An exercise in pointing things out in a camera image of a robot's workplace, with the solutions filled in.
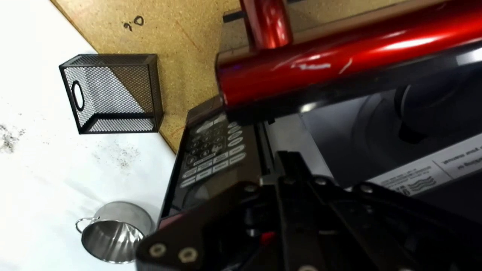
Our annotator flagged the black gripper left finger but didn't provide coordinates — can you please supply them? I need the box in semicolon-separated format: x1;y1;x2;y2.
134;182;280;271

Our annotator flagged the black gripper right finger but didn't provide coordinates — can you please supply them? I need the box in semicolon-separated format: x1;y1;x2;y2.
277;151;482;271

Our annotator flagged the red microwave door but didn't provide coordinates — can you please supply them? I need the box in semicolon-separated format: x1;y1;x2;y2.
215;0;482;110

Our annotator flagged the red and black microwave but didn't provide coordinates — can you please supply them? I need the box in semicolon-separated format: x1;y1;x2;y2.
156;39;482;238

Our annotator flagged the small steel bowl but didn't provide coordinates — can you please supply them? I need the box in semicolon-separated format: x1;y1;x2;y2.
74;200;155;264

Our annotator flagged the black mesh box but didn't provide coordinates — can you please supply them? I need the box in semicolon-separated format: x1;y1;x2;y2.
59;54;162;134

